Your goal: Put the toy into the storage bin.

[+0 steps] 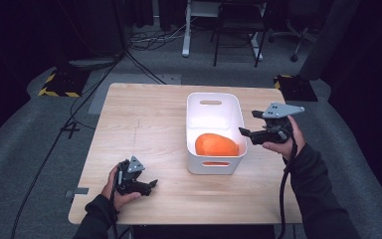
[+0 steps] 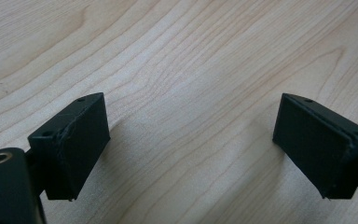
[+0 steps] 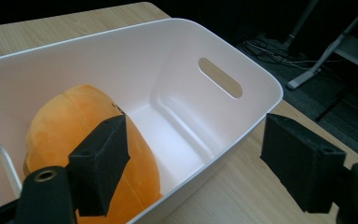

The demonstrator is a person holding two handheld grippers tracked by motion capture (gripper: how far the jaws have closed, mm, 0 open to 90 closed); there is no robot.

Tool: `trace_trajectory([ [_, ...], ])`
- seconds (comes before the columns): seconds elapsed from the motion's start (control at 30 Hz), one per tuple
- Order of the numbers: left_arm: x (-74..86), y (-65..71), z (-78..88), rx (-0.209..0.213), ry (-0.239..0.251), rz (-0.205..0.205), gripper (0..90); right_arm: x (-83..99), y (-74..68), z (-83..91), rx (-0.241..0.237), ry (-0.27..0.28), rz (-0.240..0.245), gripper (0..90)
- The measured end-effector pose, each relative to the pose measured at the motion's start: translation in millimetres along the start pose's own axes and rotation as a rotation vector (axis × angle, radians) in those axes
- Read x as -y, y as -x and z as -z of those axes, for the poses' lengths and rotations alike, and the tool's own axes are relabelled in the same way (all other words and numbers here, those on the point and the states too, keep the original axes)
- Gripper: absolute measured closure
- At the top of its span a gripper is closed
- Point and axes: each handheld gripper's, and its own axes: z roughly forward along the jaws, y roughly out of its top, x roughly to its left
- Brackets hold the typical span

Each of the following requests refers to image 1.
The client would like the hand-held gripper cable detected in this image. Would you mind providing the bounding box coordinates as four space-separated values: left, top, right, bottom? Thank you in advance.
276 127 300 239
108 170 134 239

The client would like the grey curtain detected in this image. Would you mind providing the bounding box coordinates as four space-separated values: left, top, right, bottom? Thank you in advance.
298 0 361 82

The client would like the black yellow striped base plate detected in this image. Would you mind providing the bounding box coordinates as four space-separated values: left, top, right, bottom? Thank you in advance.
273 74 318 103
38 68 93 99

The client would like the white desk frame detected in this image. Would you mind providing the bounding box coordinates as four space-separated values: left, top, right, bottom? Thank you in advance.
181 0 265 62

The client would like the grey tape strip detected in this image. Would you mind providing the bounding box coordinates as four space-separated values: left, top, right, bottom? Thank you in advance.
65 187 91 199

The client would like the long black floor cable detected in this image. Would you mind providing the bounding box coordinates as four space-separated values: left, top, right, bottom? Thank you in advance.
9 53 127 239

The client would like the person's left hand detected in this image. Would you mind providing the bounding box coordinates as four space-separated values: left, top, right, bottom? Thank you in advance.
100 164 143 212

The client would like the short black floor cable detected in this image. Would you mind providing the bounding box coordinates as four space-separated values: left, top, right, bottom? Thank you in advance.
123 49 167 86

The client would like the orange pumpkin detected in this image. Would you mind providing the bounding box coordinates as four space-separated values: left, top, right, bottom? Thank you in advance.
194 132 240 167

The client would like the person's right hand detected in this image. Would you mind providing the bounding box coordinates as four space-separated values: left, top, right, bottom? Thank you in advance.
262 115 306 162

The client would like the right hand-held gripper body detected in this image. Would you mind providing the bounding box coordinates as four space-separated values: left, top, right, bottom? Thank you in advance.
260 102 305 145

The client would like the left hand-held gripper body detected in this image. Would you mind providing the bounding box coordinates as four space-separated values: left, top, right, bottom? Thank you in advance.
113 155 147 197

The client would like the right hand-held gripper cable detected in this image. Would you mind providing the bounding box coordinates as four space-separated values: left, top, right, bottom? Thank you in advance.
276 127 300 239

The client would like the white plastic bin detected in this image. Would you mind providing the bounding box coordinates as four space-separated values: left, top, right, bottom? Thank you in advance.
185 92 249 176

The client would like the bundle of floor cables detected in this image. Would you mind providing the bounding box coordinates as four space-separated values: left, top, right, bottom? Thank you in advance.
128 18 193 52

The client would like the left hand-held gripper cable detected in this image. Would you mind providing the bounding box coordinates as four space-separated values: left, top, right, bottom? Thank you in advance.
108 170 134 239

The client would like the office chair with casters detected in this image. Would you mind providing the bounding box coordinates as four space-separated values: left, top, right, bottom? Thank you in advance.
268 0 316 64

